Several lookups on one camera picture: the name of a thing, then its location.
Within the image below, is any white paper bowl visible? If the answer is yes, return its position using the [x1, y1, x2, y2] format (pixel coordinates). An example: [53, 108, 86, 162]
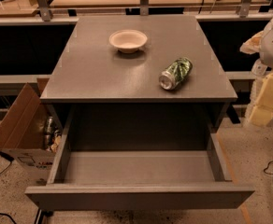
[109, 30, 148, 54]

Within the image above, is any grey cabinet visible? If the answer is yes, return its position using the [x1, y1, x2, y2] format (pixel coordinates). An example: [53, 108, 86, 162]
[39, 14, 238, 151]

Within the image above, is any open grey top drawer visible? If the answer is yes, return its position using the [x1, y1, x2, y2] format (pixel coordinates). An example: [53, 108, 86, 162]
[25, 104, 254, 211]

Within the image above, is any cardboard box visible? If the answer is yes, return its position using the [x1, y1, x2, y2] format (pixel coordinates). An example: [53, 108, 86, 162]
[0, 84, 62, 185]

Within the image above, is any green soda can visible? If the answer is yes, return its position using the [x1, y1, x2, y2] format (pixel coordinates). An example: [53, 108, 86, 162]
[159, 57, 193, 91]

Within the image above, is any can inside cardboard box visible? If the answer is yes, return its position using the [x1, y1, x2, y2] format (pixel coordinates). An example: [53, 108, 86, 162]
[44, 117, 55, 147]

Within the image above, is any metal railing frame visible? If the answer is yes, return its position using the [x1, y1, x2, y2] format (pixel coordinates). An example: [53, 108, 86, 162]
[0, 0, 273, 22]

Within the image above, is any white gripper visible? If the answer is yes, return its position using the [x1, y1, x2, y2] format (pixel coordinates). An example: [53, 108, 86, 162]
[239, 32, 273, 127]

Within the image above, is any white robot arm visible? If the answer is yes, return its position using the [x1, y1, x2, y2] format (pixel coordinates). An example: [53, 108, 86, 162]
[240, 18, 273, 127]

